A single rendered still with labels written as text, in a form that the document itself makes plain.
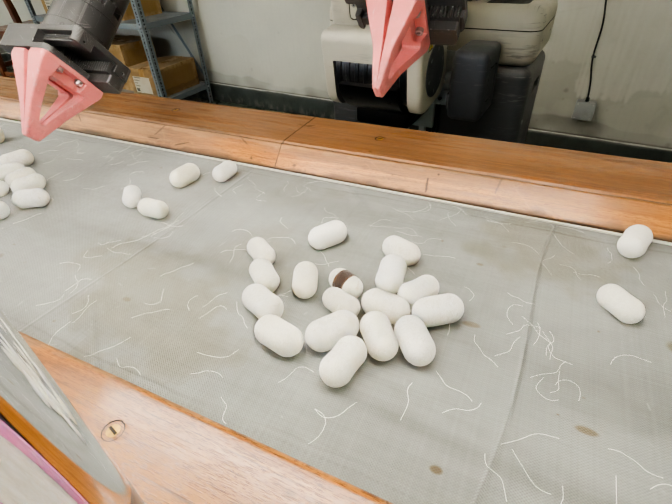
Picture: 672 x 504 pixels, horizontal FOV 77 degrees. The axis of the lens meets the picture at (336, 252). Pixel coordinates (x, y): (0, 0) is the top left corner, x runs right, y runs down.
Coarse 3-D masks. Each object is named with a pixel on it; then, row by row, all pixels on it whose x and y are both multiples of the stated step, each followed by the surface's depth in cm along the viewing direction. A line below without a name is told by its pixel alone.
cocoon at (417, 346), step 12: (396, 324) 28; (408, 324) 28; (420, 324) 28; (396, 336) 28; (408, 336) 27; (420, 336) 27; (408, 348) 27; (420, 348) 26; (432, 348) 26; (408, 360) 27; (420, 360) 26
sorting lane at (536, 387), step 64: (64, 192) 48; (192, 192) 47; (256, 192) 46; (320, 192) 46; (384, 192) 45; (0, 256) 39; (64, 256) 39; (128, 256) 38; (192, 256) 38; (320, 256) 37; (384, 256) 37; (448, 256) 36; (512, 256) 36; (576, 256) 36; (640, 256) 35; (64, 320) 32; (128, 320) 32; (192, 320) 32; (256, 320) 31; (512, 320) 30; (576, 320) 30; (192, 384) 27; (256, 384) 27; (320, 384) 27; (384, 384) 26; (448, 384) 26; (512, 384) 26; (576, 384) 26; (640, 384) 26; (320, 448) 23; (384, 448) 23; (448, 448) 23; (512, 448) 23; (576, 448) 23; (640, 448) 23
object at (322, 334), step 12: (336, 312) 29; (348, 312) 29; (312, 324) 28; (324, 324) 28; (336, 324) 28; (348, 324) 28; (312, 336) 28; (324, 336) 27; (336, 336) 28; (312, 348) 28; (324, 348) 28
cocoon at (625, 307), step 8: (600, 288) 30; (608, 288) 30; (616, 288) 30; (600, 296) 30; (608, 296) 30; (616, 296) 29; (624, 296) 29; (632, 296) 29; (600, 304) 30; (608, 304) 30; (616, 304) 29; (624, 304) 29; (632, 304) 29; (640, 304) 29; (616, 312) 29; (624, 312) 29; (632, 312) 28; (640, 312) 28; (624, 320) 29; (632, 320) 29; (640, 320) 29
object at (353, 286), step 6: (336, 270) 33; (330, 276) 33; (354, 276) 32; (330, 282) 33; (348, 282) 32; (354, 282) 32; (360, 282) 32; (342, 288) 32; (348, 288) 32; (354, 288) 32; (360, 288) 32; (354, 294) 32; (360, 294) 32
